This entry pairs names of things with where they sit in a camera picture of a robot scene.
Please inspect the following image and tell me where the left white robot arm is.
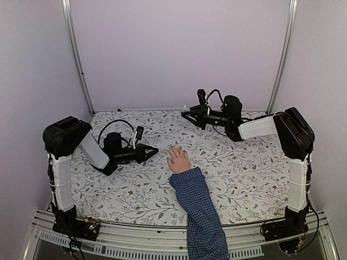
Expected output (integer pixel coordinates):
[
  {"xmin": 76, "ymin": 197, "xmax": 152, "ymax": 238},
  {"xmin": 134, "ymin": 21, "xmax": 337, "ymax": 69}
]
[{"xmin": 42, "ymin": 116, "xmax": 159, "ymax": 240}]

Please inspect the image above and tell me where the floral patterned table mat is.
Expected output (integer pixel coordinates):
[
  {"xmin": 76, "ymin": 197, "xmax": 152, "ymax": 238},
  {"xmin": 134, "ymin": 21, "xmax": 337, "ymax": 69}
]
[{"xmin": 57, "ymin": 111, "xmax": 307, "ymax": 226}]

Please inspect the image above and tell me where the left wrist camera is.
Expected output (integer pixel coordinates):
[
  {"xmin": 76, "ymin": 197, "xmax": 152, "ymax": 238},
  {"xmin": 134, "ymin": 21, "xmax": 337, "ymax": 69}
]
[{"xmin": 132, "ymin": 126, "xmax": 144, "ymax": 150}]

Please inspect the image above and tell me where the aluminium frame post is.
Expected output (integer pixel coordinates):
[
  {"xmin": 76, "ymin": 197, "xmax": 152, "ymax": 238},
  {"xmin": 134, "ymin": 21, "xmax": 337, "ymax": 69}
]
[
  {"xmin": 266, "ymin": 0, "xmax": 298, "ymax": 114},
  {"xmin": 61, "ymin": 0, "xmax": 95, "ymax": 115}
]

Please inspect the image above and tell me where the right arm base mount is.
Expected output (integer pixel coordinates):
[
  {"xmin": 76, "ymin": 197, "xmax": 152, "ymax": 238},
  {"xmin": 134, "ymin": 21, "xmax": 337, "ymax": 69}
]
[{"xmin": 260, "ymin": 206, "xmax": 309, "ymax": 242}]

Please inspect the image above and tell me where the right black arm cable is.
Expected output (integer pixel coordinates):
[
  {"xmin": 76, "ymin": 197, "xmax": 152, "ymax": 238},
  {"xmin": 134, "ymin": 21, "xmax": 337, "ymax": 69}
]
[{"xmin": 206, "ymin": 89, "xmax": 226, "ymax": 105}]

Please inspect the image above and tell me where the left aluminium frame post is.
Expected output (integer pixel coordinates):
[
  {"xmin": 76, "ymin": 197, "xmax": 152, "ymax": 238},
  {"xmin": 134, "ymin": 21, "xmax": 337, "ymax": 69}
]
[{"xmin": 61, "ymin": 0, "xmax": 95, "ymax": 115}]

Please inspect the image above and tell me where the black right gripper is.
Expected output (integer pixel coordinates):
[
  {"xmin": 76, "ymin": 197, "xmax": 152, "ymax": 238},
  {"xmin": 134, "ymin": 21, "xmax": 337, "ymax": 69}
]
[{"xmin": 182, "ymin": 105, "xmax": 230, "ymax": 130}]

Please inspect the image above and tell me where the blue checkered sleeve forearm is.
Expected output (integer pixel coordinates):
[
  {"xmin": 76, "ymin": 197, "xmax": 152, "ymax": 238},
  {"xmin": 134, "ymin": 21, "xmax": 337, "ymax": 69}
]
[{"xmin": 169, "ymin": 167, "xmax": 229, "ymax": 259}]

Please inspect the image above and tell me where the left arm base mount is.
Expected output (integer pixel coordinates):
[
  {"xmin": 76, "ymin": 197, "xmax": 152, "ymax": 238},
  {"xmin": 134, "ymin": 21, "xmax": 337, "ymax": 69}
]
[{"xmin": 53, "ymin": 207, "xmax": 100, "ymax": 241}]

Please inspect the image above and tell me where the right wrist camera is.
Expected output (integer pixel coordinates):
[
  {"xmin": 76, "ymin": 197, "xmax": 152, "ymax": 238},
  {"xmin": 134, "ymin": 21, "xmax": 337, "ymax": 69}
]
[{"xmin": 197, "ymin": 89, "xmax": 209, "ymax": 115}]

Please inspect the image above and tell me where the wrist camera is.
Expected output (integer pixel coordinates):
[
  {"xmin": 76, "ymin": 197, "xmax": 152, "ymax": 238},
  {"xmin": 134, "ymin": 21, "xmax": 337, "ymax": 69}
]
[
  {"xmin": 132, "ymin": 126, "xmax": 144, "ymax": 150},
  {"xmin": 197, "ymin": 89, "xmax": 209, "ymax": 115}
]

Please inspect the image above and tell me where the clear nail polish bottle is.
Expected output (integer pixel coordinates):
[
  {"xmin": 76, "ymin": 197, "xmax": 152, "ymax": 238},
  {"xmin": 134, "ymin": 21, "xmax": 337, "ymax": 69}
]
[{"xmin": 182, "ymin": 105, "xmax": 190, "ymax": 112}]

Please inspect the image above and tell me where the front aluminium rail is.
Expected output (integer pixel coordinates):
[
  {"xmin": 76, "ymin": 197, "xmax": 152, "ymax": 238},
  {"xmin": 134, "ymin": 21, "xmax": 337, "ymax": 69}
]
[{"xmin": 24, "ymin": 210, "xmax": 341, "ymax": 259}]

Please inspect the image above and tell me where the right aluminium frame post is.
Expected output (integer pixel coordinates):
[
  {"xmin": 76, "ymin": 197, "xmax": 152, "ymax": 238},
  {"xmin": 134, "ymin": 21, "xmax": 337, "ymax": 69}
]
[{"xmin": 266, "ymin": 0, "xmax": 298, "ymax": 114}]

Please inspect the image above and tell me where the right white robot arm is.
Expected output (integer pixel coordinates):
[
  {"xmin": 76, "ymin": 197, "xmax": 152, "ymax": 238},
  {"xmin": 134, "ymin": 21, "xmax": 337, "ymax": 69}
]
[{"xmin": 181, "ymin": 89, "xmax": 315, "ymax": 236}]

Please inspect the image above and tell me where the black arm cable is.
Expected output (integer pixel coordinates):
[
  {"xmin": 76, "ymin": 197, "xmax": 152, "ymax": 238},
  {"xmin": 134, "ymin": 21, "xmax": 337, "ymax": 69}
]
[
  {"xmin": 206, "ymin": 89, "xmax": 226, "ymax": 105},
  {"xmin": 97, "ymin": 119, "xmax": 136, "ymax": 143}
]

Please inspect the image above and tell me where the person's bare hand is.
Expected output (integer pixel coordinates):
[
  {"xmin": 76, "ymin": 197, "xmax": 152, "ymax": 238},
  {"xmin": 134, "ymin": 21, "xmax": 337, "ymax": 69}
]
[{"xmin": 167, "ymin": 146, "xmax": 191, "ymax": 174}]

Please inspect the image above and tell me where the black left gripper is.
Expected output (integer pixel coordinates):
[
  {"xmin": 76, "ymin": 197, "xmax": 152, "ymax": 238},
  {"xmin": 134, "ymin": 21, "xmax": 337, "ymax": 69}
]
[{"xmin": 114, "ymin": 144, "xmax": 159, "ymax": 164}]

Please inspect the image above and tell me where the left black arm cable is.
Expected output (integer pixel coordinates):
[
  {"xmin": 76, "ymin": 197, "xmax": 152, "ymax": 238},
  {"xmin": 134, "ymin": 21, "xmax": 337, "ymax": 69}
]
[{"xmin": 97, "ymin": 119, "xmax": 136, "ymax": 143}]

